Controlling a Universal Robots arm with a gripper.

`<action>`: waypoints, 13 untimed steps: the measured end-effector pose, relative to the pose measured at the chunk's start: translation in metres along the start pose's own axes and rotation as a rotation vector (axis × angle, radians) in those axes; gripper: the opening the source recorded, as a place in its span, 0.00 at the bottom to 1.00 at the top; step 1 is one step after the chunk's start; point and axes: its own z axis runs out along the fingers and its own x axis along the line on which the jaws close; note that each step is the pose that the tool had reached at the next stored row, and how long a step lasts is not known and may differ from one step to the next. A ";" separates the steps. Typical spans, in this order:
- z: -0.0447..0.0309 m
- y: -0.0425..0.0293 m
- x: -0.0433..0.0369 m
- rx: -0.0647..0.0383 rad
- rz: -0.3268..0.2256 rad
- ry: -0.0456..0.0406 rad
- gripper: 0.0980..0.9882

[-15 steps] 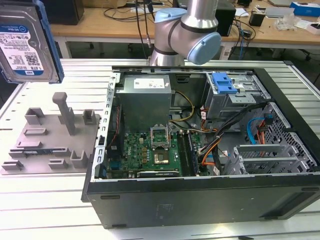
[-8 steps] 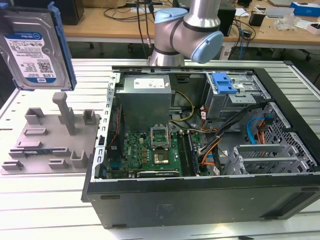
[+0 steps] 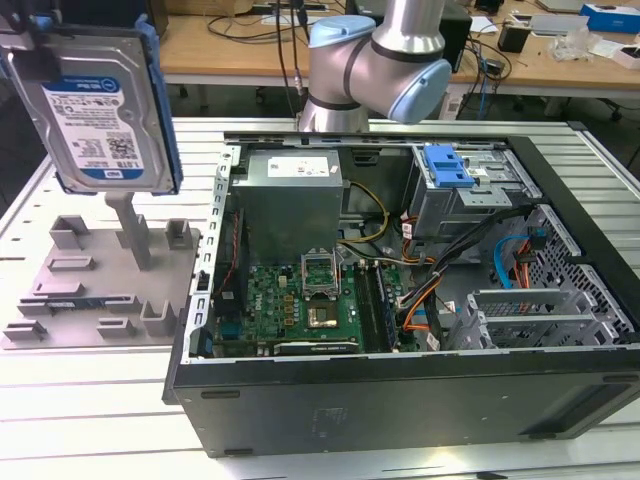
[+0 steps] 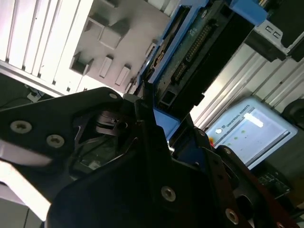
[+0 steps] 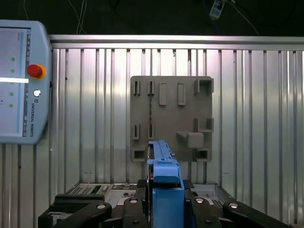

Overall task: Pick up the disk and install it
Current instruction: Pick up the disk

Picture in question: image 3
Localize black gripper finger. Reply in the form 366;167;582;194
8;47;59;84

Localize hard disk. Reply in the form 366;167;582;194
0;13;186;196

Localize blue data wire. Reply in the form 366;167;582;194
493;227;547;290

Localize orange power wire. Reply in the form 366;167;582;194
508;239;537;290

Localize grey metal disk bay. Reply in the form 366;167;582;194
444;288;631;351

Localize wooden desk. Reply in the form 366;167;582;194
149;0;640;119

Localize grey parts rack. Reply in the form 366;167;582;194
0;192;204;354

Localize black case fan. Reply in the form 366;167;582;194
215;207;251;321

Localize grey power supply unit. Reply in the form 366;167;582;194
230;149;346;254

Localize green motherboard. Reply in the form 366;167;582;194
212;262;416;357

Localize metal socket cover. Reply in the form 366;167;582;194
299;248;344;301

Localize CPU socket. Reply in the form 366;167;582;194
305;294;341;331

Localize black graphics card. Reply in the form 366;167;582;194
272;341;361;357

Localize black RAM slot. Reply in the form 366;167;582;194
355;262;387;353

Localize blue plastic drive latch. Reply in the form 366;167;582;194
422;144;474;190

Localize installed RAM stick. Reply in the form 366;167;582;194
372;262;404;350

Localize grey optical drive cage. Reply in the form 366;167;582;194
404;144;544;241

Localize white paper sheet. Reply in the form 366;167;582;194
469;14;501;34

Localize black PC case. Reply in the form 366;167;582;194
162;130;640;459

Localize silver flat device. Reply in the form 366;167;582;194
529;13;584;37

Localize clear plastic bags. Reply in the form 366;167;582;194
549;29;601;61

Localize blue cardboard box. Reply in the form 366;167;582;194
579;3;640;34

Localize white box with phone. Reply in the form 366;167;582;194
589;39;640;69

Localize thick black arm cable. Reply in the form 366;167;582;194
276;0;290;104

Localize black cable with metal ferrule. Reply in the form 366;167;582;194
291;0;307;124

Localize yellow power wires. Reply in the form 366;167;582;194
339;182;391;246

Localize orange wire loop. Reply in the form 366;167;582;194
402;299;434;334

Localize black cable bundle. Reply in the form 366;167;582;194
397;207;534;314

